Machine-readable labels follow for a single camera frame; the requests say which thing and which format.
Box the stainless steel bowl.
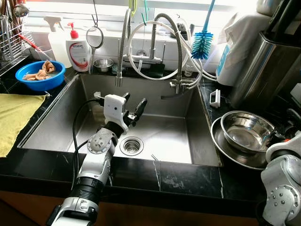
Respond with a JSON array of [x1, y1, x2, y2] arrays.
[[221, 111, 278, 154]]

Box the large stainless steel plate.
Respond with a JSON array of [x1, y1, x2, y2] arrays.
[[210, 116, 271, 170]]

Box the stainless steel sink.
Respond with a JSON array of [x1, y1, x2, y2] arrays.
[[19, 73, 222, 168]]

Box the steel sink drain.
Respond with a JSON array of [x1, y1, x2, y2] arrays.
[[119, 136, 144, 157]]

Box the dark green sponge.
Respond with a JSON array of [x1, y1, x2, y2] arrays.
[[141, 63, 166, 79]]

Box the small steel cup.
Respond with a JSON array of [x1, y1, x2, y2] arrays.
[[92, 57, 115, 73]]

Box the chrome spring faucet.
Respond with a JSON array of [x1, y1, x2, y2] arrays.
[[115, 7, 133, 88]]

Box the stainless steel knife block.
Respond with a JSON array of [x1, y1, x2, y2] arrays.
[[229, 30, 301, 112]]

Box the white soap bottle red pump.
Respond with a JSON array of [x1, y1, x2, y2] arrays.
[[65, 22, 93, 73]]

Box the round metal strainer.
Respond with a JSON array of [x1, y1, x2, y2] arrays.
[[86, 0, 104, 62]]

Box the chrome gooseneck faucet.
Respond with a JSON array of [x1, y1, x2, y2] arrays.
[[150, 13, 198, 95]]

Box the white plastic sink clip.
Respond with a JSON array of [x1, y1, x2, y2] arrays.
[[209, 89, 222, 109]]

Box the blue plastic bowl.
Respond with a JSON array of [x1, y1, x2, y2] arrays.
[[15, 59, 67, 92]]

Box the white spray bottle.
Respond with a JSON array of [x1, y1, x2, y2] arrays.
[[43, 16, 74, 69]]

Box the teal bottle brush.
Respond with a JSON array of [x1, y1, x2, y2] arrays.
[[190, 0, 215, 61]]

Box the tan food scraps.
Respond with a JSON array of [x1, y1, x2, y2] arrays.
[[22, 61, 56, 81]]

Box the beige cloth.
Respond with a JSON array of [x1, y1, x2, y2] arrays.
[[223, 11, 271, 53]]

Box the yellow cloth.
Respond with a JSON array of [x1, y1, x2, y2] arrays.
[[0, 93, 48, 159]]

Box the steel ladle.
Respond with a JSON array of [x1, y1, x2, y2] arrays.
[[13, 2, 29, 20]]

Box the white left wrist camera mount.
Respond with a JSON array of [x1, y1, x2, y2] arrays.
[[103, 94, 129, 134]]

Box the white flexible hose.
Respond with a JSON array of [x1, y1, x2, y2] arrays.
[[127, 21, 217, 90]]

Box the red handled utensil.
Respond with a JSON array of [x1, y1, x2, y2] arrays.
[[18, 32, 53, 62]]

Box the wire dish rack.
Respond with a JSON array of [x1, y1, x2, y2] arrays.
[[0, 13, 34, 77]]

